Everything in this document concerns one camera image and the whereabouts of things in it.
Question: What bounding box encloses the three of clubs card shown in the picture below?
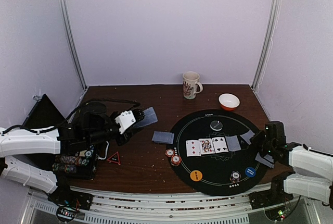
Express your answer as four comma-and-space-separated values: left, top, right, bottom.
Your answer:
212, 137, 228, 154

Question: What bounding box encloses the red poker chip stack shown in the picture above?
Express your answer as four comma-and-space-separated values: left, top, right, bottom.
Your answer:
165, 148, 175, 157

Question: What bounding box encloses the right aluminium frame post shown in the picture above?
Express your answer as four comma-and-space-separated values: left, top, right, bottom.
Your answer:
251, 0, 281, 92

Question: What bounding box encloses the floral ceramic mug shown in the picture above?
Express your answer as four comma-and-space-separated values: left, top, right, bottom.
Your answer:
183, 71, 203, 99

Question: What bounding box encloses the white orange bowl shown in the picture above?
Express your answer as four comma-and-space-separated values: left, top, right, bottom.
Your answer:
219, 93, 240, 111

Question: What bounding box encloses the black red triangle marker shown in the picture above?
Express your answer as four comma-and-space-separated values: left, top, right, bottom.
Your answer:
107, 152, 121, 165

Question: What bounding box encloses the orange big blind button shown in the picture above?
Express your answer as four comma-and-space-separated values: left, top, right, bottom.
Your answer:
190, 170, 203, 182

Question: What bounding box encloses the left aluminium frame post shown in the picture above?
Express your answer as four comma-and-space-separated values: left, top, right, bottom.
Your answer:
59, 0, 87, 90

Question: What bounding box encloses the round black poker mat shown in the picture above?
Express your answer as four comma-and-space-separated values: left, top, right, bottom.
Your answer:
167, 109, 268, 196

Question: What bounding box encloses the aluminium front rail base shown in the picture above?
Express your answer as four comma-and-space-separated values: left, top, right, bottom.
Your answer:
22, 178, 322, 224

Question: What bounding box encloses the blue playing card deck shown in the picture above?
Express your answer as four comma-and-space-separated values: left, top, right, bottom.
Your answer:
133, 107, 158, 128

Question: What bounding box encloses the queen of hearts card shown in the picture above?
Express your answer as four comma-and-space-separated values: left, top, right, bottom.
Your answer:
199, 139, 215, 155

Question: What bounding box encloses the aluminium frame post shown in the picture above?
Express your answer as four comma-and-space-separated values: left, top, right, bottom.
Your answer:
251, 0, 281, 92
59, 0, 87, 90

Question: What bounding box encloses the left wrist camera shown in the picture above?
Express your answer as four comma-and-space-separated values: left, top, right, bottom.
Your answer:
115, 110, 136, 134

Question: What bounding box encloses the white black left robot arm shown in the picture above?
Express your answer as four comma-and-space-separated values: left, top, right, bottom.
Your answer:
1, 99, 145, 207

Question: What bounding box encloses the single blue playing card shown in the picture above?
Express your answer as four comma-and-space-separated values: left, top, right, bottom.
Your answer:
152, 132, 174, 144

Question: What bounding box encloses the black poker chip case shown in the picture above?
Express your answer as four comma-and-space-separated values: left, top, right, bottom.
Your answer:
23, 94, 104, 180

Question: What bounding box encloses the clear dealer button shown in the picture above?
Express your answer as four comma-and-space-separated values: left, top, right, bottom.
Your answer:
210, 120, 223, 131

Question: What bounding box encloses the face down card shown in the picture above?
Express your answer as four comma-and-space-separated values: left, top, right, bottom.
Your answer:
240, 130, 255, 145
225, 135, 241, 152

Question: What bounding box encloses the blue small blind button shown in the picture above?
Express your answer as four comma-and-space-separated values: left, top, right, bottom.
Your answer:
245, 167, 256, 178

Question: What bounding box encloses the three of diamonds card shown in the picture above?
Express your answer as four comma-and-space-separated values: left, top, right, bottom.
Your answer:
186, 140, 201, 157

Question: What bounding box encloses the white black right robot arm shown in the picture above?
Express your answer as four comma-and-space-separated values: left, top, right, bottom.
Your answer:
249, 121, 332, 209

